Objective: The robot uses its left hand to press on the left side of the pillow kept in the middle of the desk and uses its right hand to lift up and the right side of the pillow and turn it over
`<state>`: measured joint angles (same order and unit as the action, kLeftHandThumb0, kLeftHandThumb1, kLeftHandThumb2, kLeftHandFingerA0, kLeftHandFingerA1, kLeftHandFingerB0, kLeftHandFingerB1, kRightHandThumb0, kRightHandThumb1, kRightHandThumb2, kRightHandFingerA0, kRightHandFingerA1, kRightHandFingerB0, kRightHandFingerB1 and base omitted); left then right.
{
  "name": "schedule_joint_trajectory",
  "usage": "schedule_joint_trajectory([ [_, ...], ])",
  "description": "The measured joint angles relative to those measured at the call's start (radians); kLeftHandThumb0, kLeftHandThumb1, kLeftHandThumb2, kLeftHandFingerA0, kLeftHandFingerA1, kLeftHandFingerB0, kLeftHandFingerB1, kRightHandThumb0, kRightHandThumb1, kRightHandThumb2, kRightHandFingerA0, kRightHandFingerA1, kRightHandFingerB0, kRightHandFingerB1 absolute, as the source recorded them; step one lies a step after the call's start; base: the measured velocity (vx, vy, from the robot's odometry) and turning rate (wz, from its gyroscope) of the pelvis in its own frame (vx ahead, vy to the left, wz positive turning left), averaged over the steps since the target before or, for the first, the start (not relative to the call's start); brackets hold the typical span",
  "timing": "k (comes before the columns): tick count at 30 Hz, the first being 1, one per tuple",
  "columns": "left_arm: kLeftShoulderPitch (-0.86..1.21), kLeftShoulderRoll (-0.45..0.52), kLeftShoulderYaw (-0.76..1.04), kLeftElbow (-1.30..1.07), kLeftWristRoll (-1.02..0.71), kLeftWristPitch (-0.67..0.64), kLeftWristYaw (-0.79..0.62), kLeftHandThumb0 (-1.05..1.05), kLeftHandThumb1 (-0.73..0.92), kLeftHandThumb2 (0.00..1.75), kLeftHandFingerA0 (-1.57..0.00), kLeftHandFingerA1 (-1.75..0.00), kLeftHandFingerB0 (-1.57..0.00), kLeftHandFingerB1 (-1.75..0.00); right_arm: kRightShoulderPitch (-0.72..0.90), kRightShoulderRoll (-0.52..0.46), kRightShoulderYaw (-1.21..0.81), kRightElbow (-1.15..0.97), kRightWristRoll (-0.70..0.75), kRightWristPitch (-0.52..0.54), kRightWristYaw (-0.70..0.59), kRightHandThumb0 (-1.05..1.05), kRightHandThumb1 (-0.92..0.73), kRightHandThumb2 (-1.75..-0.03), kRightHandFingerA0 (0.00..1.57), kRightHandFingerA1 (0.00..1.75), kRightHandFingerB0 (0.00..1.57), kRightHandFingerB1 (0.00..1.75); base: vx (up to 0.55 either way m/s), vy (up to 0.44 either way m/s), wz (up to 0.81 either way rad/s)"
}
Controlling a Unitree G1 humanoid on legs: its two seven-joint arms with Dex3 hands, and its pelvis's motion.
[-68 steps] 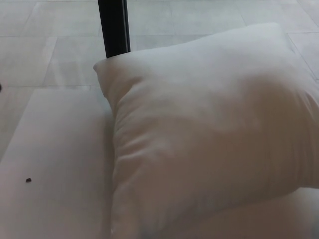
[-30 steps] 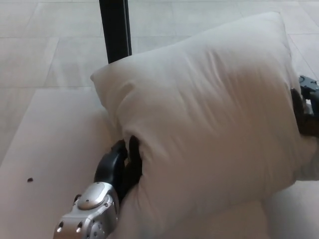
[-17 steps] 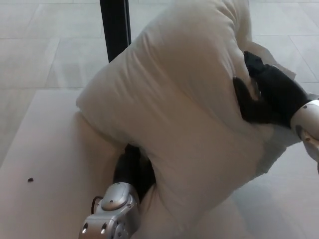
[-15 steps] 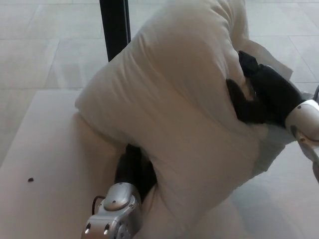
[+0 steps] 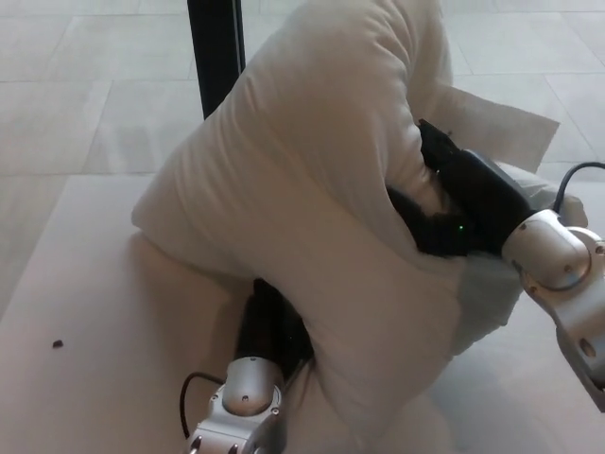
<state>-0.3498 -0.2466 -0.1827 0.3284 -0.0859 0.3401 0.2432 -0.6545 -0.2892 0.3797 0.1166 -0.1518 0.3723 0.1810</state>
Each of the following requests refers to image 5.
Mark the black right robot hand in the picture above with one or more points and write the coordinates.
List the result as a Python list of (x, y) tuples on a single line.
[(477, 203)]

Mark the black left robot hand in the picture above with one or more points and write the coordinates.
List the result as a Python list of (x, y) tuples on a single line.
[(264, 326)]

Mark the white square pillow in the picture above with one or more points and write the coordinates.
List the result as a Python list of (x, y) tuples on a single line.
[(302, 179)]

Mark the small dark crumb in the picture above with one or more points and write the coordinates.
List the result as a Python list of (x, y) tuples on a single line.
[(57, 343)]

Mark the black vertical post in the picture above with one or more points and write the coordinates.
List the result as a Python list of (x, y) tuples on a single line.
[(215, 47)]

